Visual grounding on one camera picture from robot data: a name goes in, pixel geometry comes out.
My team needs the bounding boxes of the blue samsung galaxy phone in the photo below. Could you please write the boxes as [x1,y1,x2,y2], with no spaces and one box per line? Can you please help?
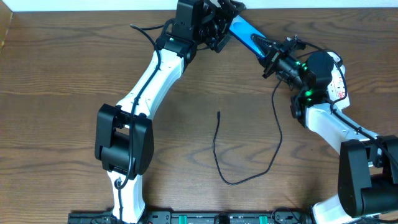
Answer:
[229,16,265,58]

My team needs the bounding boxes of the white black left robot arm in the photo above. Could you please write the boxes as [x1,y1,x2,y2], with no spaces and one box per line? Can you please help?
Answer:
[95,0,246,223]

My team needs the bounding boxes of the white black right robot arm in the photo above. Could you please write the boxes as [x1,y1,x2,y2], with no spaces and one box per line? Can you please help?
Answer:
[251,34,397,223]

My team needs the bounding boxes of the white power strip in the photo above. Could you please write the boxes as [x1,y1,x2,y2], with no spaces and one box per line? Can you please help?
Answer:
[327,77,350,110]

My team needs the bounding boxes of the white usb wall charger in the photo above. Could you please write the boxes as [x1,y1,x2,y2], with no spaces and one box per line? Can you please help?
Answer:
[326,50,346,78]

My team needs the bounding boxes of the black usb charging cable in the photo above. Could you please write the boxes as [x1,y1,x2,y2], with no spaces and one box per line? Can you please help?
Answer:
[212,77,284,186]

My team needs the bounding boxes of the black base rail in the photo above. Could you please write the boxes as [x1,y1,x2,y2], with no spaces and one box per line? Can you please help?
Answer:
[67,210,314,224]

